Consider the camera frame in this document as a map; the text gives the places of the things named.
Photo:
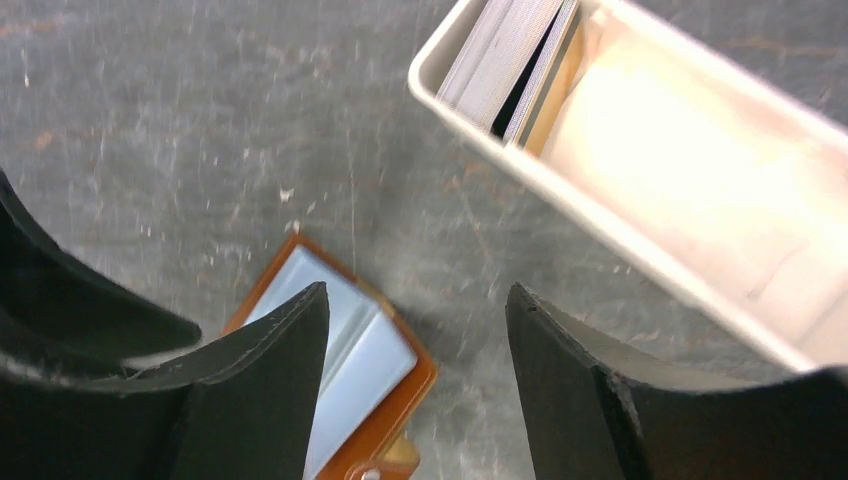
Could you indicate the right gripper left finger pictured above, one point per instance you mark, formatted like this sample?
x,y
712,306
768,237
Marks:
x,y
240,407

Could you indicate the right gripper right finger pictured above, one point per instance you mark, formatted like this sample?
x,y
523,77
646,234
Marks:
x,y
597,408

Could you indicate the cards in tray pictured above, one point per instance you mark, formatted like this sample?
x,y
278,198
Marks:
x,y
515,69

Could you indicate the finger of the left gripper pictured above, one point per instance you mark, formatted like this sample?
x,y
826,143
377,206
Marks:
x,y
77,313

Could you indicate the white plastic tray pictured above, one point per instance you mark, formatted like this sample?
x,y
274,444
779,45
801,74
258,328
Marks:
x,y
725,191

